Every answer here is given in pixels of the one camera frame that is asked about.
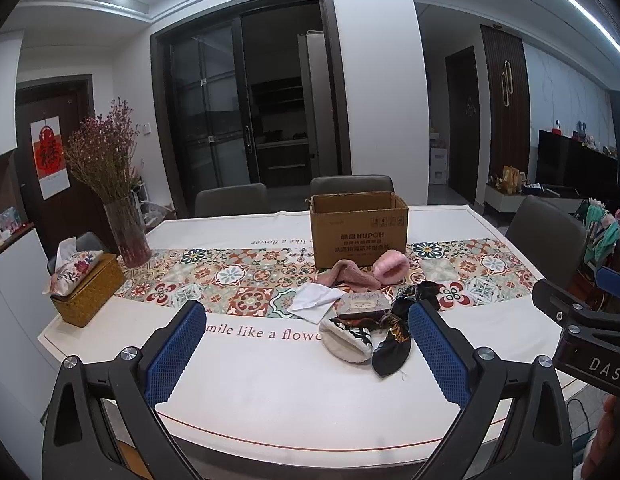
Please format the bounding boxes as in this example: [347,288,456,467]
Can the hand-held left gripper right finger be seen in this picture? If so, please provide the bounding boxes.
[407,301,575,480]

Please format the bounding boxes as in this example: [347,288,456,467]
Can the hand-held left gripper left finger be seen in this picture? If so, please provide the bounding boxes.
[41,300,208,480]

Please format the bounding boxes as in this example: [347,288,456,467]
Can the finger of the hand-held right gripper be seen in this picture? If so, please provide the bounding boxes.
[597,266,620,293]
[532,279,620,333]

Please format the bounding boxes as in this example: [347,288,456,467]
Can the linen pouch with branch print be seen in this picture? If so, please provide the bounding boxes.
[338,292,392,317]

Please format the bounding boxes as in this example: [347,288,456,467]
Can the pink fluffy sock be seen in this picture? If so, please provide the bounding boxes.
[374,254,408,287]

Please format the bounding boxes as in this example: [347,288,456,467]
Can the brown cardboard box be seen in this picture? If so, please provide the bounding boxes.
[310,191,409,268]

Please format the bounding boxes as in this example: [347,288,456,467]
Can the person's right hand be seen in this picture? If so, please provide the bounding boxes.
[600,394,620,456]

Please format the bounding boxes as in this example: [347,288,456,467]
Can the black patterned sock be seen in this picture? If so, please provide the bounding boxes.
[390,280,443,321]
[372,327,415,378]

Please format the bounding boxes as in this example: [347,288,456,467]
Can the clothes on drying rack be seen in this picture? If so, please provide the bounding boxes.
[572,199,620,281]

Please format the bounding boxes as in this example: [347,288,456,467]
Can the grey dining chair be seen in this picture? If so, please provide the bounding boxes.
[504,195,590,291]
[310,175,395,201]
[46,231,111,276]
[195,183,269,218]

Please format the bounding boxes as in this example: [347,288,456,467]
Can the cream patterned sock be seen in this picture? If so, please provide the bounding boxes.
[318,317,375,364]

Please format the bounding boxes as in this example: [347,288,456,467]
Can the yellow woven tissue box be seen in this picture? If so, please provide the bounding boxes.
[50,252,126,328]

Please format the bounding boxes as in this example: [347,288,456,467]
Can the white television cabinet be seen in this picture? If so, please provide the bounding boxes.
[484,180,585,216]

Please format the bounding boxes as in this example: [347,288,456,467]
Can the black television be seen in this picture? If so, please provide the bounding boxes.
[536,130,620,200]

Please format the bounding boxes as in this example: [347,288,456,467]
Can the glass vase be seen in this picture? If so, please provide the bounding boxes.
[104,195,153,268]

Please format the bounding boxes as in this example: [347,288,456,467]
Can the mauve knitted sock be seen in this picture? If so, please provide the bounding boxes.
[316,259,381,292]

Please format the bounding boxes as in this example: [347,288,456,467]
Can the yellow gift bags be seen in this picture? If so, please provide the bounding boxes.
[500,165,528,193]

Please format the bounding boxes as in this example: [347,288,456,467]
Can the floral tissue cover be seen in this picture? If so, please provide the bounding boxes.
[42,238,106,302]

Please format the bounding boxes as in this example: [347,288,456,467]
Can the white cloth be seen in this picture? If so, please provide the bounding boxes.
[290,282,343,325]

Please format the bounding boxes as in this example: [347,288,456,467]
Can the white storage rack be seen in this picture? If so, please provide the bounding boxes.
[132,182,152,222]

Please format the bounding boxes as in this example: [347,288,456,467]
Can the white sideboard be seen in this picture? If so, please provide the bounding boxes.
[0,227,56,411]

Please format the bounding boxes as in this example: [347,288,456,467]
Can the small white hallway cabinet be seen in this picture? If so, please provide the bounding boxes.
[429,132,448,186]

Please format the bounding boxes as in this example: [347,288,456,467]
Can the dark wooden room door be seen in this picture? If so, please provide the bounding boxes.
[445,46,483,206]

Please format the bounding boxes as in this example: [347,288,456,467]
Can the dried pink flowers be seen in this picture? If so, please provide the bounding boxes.
[64,95,141,206]

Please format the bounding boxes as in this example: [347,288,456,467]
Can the dark glass sliding door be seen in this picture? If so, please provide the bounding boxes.
[151,0,351,206]

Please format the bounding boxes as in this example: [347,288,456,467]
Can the dark wooden entry door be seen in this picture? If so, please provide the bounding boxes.
[15,75,121,256]

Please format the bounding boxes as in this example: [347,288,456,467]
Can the grey refrigerator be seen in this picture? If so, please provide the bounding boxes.
[297,32,325,181]

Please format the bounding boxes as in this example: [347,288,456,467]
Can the dark slatted cupboard gold handles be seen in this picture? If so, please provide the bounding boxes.
[480,25,535,191]

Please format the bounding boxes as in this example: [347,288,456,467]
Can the red and white wall calendar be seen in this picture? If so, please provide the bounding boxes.
[30,116,71,200]

